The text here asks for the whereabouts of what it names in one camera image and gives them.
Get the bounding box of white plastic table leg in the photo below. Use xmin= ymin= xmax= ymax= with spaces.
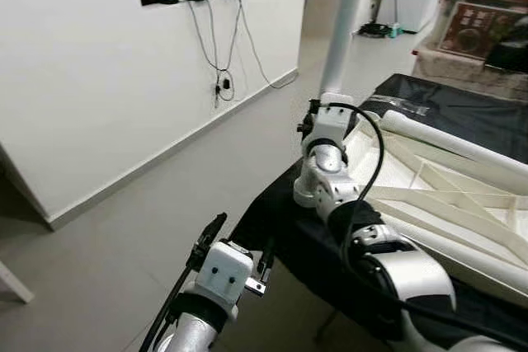
xmin=379 ymin=109 xmax=528 ymax=176
xmin=320 ymin=0 xmax=370 ymax=101

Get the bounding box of white plastic children table top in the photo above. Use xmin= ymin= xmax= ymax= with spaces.
xmin=338 ymin=107 xmax=528 ymax=303

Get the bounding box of clear adhesive tape patch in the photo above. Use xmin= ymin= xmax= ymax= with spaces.
xmin=367 ymin=92 xmax=430 ymax=118

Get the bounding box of black table cloth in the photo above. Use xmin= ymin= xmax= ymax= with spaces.
xmin=227 ymin=73 xmax=528 ymax=345

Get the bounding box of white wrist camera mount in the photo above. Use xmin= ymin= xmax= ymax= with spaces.
xmin=307 ymin=92 xmax=360 ymax=151
xmin=196 ymin=241 xmax=255 ymax=299

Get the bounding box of black bag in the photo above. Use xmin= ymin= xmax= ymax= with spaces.
xmin=487 ymin=14 xmax=528 ymax=73

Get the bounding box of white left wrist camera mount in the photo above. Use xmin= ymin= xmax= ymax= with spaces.
xmin=196 ymin=241 xmax=255 ymax=299

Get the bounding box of beige quilted cover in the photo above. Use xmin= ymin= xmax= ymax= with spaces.
xmin=411 ymin=45 xmax=528 ymax=97

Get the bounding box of black floor cable bundle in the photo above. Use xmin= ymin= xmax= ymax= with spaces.
xmin=356 ymin=22 xmax=395 ymax=38

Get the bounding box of white wooden stool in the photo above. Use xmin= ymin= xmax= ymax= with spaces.
xmin=0 ymin=260 xmax=35 ymax=303

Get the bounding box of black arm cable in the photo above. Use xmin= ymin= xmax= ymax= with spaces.
xmin=318 ymin=103 xmax=528 ymax=349
xmin=139 ymin=245 xmax=207 ymax=352

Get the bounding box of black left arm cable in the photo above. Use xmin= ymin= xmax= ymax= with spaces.
xmin=139 ymin=245 xmax=207 ymax=352

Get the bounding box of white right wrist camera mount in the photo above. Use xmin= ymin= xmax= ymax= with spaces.
xmin=307 ymin=92 xmax=360 ymax=151

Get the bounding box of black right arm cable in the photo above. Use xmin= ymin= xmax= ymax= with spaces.
xmin=318 ymin=103 xmax=528 ymax=349

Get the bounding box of looped black wall cable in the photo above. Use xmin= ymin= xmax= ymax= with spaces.
xmin=188 ymin=0 xmax=236 ymax=104

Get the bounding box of red printed box orange lid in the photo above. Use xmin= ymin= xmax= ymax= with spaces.
xmin=436 ymin=0 xmax=528 ymax=63

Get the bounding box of long black wall cable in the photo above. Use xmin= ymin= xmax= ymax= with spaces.
xmin=235 ymin=0 xmax=299 ymax=91

